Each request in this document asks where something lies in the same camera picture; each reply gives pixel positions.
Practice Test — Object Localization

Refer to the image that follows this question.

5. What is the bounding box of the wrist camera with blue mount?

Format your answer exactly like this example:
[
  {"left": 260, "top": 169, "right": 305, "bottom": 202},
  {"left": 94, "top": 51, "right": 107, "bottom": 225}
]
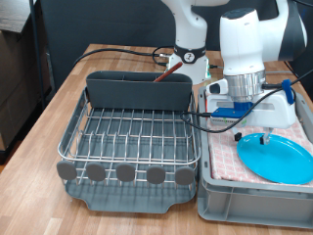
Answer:
[{"left": 209, "top": 101, "right": 256, "bottom": 126}]

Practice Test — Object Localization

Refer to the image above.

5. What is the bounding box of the metal wire dish rack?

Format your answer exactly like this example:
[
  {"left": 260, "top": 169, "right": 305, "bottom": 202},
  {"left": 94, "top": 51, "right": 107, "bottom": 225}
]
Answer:
[{"left": 56, "top": 86, "right": 202, "bottom": 192}]

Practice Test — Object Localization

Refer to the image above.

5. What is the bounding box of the dark grey cutlery caddy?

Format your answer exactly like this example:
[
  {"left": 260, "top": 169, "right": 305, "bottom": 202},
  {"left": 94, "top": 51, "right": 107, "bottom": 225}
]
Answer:
[{"left": 85, "top": 70, "right": 194, "bottom": 112}]

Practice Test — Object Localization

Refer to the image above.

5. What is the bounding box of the black metal pole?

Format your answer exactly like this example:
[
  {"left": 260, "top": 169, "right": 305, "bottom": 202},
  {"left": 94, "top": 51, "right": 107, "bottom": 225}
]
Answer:
[{"left": 28, "top": 0, "right": 47, "bottom": 111}]

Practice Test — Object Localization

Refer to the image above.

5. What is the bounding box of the red-brown wooden spoon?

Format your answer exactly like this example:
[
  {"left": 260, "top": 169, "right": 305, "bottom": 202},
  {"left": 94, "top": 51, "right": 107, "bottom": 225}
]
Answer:
[{"left": 153, "top": 62, "right": 184, "bottom": 83}]

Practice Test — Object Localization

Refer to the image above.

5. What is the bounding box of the grey plastic drain tray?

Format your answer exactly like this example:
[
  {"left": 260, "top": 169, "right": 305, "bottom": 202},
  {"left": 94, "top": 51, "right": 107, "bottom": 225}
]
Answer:
[{"left": 60, "top": 87, "right": 199, "bottom": 214}]

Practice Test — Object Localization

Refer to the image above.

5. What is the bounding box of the blue plastic plate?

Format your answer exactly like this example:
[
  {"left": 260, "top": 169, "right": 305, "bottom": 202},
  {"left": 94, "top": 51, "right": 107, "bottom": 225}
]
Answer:
[{"left": 236, "top": 131, "right": 313, "bottom": 186}]

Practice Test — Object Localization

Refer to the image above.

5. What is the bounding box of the black cable on table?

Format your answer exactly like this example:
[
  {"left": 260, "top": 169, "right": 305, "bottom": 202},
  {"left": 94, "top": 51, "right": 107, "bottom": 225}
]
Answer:
[{"left": 71, "top": 45, "right": 175, "bottom": 68}]

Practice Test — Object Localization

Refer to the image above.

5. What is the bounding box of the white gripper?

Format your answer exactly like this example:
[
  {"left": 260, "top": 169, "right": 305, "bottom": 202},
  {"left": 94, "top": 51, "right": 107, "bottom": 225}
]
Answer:
[{"left": 204, "top": 85, "right": 297, "bottom": 146}]

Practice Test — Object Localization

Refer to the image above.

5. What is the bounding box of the wooden shelf board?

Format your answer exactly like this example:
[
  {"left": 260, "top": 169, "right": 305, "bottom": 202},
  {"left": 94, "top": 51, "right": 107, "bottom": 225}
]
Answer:
[{"left": 0, "top": 0, "right": 36, "bottom": 33}]

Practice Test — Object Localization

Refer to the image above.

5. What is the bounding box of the blue cable clip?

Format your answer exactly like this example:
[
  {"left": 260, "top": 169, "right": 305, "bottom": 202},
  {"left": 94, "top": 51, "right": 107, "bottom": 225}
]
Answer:
[{"left": 281, "top": 78, "right": 296, "bottom": 106}]

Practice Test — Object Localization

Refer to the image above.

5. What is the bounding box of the pink checked towel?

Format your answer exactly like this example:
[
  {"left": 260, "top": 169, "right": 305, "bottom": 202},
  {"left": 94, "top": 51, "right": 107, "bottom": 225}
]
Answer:
[{"left": 206, "top": 97, "right": 313, "bottom": 187}]

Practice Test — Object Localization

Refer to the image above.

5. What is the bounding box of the grey plastic crate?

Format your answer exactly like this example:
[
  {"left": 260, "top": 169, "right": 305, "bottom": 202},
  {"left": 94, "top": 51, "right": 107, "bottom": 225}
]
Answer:
[{"left": 197, "top": 86, "right": 313, "bottom": 229}]

